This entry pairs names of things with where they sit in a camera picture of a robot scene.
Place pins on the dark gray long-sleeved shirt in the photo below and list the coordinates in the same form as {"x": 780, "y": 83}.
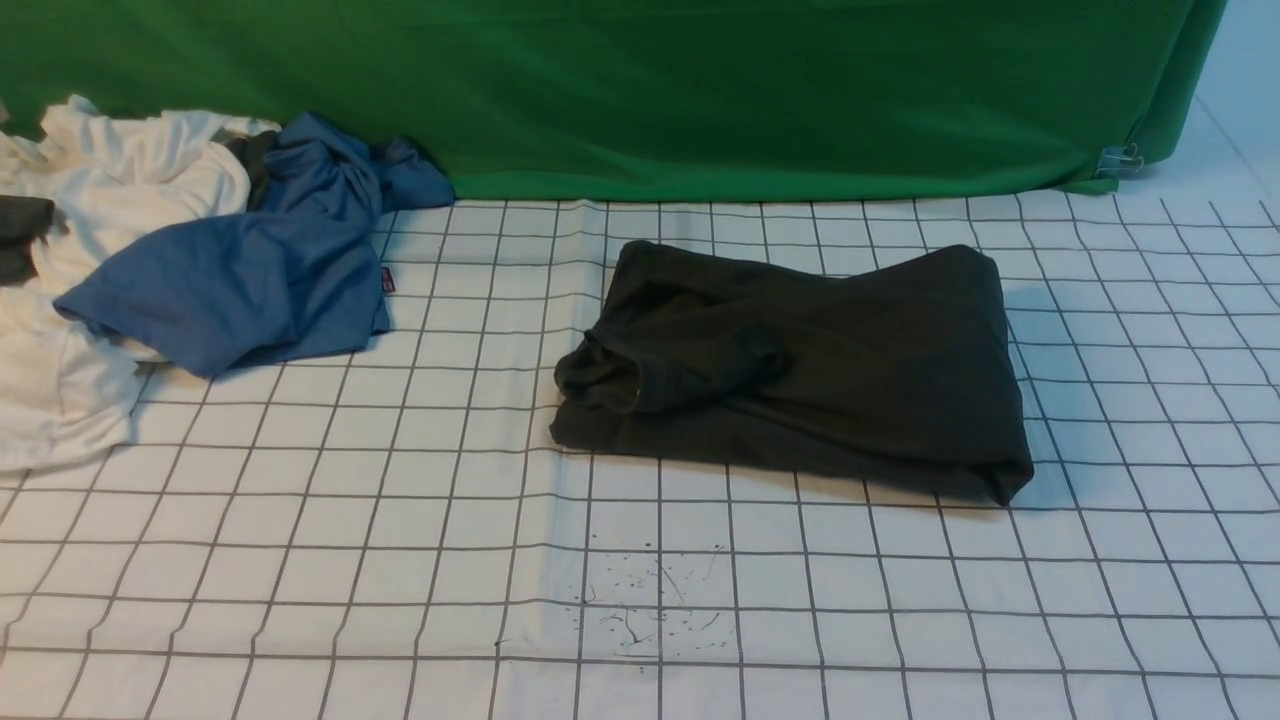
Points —
{"x": 901, "y": 375}

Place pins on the blue shirt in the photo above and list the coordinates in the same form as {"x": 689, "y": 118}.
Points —
{"x": 298, "y": 277}

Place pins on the white shirt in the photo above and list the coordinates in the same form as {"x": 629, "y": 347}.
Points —
{"x": 67, "y": 393}

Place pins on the green backdrop cloth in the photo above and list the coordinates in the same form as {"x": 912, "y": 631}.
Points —
{"x": 649, "y": 101}

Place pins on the metal binder clip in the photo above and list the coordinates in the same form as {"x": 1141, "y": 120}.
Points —
{"x": 1116, "y": 162}

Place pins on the dark gray crumpled garment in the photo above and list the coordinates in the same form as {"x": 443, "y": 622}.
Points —
{"x": 24, "y": 222}

